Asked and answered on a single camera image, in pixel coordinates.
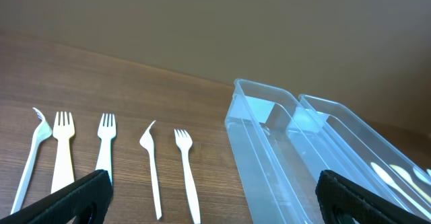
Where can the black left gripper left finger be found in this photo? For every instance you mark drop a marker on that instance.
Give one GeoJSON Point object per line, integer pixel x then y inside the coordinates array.
{"type": "Point", "coordinates": [83, 201]}

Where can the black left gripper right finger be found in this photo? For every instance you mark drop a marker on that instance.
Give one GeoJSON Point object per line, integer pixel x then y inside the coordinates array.
{"type": "Point", "coordinates": [343, 201]}

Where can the cream yellow plastic spoon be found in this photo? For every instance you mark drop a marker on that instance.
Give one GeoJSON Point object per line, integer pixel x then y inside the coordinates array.
{"type": "Point", "coordinates": [406, 176]}

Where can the white wide-handled plastic spoon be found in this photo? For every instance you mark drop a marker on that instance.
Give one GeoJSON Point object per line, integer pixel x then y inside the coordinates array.
{"type": "Point", "coordinates": [419, 173]}

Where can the white fork sideways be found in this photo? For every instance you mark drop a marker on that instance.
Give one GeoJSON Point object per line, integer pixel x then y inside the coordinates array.
{"type": "Point", "coordinates": [147, 142]}

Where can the clear container right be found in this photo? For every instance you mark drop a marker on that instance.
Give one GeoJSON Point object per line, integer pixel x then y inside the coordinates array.
{"type": "Point", "coordinates": [360, 145]}

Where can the clear container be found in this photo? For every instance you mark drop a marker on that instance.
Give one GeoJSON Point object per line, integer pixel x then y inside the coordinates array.
{"type": "Point", "coordinates": [360, 145]}
{"type": "Point", "coordinates": [280, 149]}

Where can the clear container left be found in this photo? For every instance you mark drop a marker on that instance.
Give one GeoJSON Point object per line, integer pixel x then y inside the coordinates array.
{"type": "Point", "coordinates": [280, 149]}

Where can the cream yellow plastic fork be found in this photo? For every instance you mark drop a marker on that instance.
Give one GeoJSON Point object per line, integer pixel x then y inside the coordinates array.
{"type": "Point", "coordinates": [63, 131]}

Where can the white fork far left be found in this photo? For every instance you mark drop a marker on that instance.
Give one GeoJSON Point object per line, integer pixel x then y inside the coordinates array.
{"type": "Point", "coordinates": [42, 132]}

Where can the white plastic fork rightmost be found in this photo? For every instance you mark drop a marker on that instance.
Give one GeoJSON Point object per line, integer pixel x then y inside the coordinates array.
{"type": "Point", "coordinates": [184, 143]}

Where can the white wide-handled plastic fork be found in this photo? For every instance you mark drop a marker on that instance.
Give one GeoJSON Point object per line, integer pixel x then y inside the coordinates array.
{"type": "Point", "coordinates": [107, 131]}

